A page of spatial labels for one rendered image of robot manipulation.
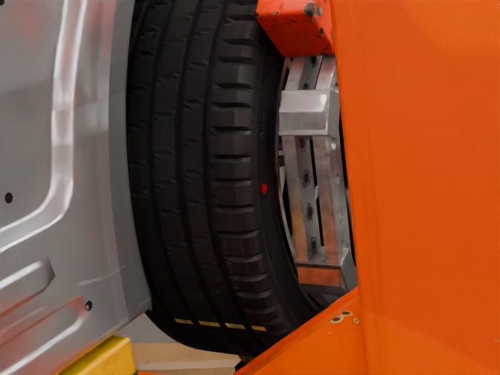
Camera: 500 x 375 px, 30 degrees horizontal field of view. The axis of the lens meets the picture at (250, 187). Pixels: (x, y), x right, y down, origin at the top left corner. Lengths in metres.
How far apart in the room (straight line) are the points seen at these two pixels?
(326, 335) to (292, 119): 0.36
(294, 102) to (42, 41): 0.31
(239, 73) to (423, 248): 0.45
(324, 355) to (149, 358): 1.95
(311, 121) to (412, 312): 0.40
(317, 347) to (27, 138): 0.38
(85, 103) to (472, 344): 0.50
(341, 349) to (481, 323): 0.14
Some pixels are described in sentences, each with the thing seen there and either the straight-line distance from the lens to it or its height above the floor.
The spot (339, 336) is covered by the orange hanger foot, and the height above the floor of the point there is 0.83.
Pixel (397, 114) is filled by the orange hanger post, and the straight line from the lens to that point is 0.72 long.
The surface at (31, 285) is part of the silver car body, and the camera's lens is 0.98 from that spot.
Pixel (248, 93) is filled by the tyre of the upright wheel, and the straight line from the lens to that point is 1.12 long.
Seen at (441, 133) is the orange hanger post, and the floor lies 1.02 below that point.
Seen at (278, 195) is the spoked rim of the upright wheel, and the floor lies 0.85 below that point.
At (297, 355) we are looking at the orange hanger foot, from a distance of 0.87.
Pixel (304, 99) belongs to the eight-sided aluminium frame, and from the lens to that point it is 1.13.
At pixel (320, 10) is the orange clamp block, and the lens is 1.10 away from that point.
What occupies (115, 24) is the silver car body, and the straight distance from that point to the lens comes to 1.09.
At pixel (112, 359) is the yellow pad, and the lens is 1.11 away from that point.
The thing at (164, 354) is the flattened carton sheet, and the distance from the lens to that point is 2.79.
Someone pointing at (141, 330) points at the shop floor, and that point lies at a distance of 2.99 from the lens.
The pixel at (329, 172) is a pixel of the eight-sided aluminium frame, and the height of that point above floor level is 0.89.
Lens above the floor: 1.18
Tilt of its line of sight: 16 degrees down
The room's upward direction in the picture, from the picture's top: 7 degrees counter-clockwise
